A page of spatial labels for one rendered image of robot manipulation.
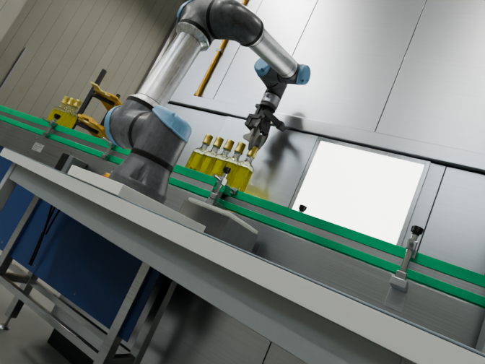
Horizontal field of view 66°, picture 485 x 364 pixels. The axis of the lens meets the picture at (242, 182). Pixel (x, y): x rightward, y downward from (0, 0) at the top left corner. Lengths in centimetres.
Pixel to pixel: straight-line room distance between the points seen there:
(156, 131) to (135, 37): 872
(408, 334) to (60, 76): 862
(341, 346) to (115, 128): 80
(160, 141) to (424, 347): 72
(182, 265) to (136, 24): 916
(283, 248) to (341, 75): 85
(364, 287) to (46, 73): 811
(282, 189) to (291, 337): 104
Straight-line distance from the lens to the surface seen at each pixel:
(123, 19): 956
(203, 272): 65
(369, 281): 118
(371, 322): 45
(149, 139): 95
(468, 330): 117
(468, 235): 143
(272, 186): 153
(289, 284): 49
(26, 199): 201
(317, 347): 52
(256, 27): 119
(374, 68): 174
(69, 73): 889
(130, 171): 92
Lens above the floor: 74
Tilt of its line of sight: 11 degrees up
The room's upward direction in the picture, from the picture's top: 25 degrees clockwise
